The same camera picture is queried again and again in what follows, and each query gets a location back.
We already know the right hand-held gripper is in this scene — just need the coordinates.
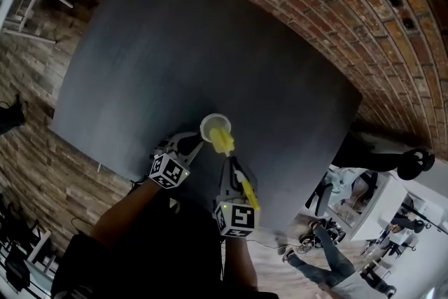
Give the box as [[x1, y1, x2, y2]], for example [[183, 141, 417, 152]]
[[212, 156, 261, 239]]

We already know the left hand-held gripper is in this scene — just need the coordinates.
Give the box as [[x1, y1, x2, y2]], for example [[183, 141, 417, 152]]
[[148, 130, 206, 190]]

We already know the yellow sponge brush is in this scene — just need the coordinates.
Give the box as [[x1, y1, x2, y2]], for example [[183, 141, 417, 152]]
[[209, 127, 262, 213]]

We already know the translucent white plastic cup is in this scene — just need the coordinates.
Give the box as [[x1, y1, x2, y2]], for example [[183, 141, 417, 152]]
[[199, 112, 232, 145]]

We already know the person's left forearm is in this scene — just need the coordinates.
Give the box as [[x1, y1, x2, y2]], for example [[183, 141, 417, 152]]
[[91, 175, 166, 250]]

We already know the person's right forearm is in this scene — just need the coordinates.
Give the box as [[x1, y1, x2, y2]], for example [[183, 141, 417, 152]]
[[223, 235, 262, 295]]

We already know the black office chair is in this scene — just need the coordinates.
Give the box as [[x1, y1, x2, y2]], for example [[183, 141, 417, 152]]
[[305, 181, 334, 218]]

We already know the person's dark shirt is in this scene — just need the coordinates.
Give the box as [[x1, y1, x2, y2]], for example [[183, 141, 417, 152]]
[[51, 181, 281, 299]]

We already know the white desk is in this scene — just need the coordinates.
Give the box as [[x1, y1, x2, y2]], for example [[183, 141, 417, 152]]
[[349, 171, 409, 242]]

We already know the black bag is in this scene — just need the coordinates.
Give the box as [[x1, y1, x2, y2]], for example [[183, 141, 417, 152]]
[[0, 93, 28, 136]]

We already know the black boom pole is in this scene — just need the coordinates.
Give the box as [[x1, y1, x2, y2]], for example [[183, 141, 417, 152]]
[[402, 201, 448, 234]]

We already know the thin floor cable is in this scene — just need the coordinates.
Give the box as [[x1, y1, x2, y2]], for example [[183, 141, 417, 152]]
[[250, 236, 311, 256]]

